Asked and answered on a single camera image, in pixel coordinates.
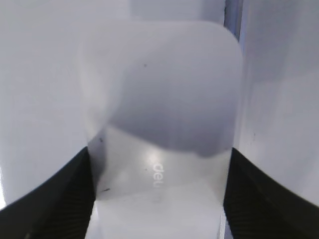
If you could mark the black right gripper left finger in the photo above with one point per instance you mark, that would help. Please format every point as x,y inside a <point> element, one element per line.
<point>60,208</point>

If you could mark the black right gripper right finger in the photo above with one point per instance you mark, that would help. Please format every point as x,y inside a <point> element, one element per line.
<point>257,207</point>

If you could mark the white board eraser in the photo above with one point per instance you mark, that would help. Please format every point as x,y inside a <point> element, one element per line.
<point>160,103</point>

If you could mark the white board with grey frame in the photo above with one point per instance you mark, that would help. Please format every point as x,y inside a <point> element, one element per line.
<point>41,103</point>

